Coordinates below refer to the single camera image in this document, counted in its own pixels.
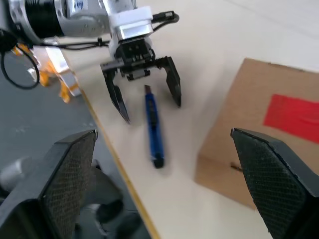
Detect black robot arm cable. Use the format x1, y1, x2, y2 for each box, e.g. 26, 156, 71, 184
0, 10, 180, 90

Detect silver robot body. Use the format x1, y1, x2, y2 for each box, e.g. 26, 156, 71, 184
0, 156, 33, 197

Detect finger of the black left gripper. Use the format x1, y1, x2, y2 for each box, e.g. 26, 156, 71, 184
159, 56, 182, 108
102, 68, 132, 125

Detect blue utility cutter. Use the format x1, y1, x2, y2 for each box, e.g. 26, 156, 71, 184
144, 85, 166, 170

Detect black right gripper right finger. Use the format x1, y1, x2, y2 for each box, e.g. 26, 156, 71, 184
230, 127, 319, 239

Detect white and yellow frame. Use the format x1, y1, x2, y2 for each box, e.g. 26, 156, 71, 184
11, 38, 82, 103

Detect red tape strip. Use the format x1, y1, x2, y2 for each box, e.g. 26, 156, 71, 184
263, 94, 319, 145

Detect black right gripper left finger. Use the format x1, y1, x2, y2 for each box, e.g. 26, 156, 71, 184
0, 129, 99, 239

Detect dark rounded robot part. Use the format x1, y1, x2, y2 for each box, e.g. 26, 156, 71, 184
76, 159, 153, 239

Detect brown cardboard box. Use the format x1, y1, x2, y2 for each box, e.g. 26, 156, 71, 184
194, 57, 319, 210

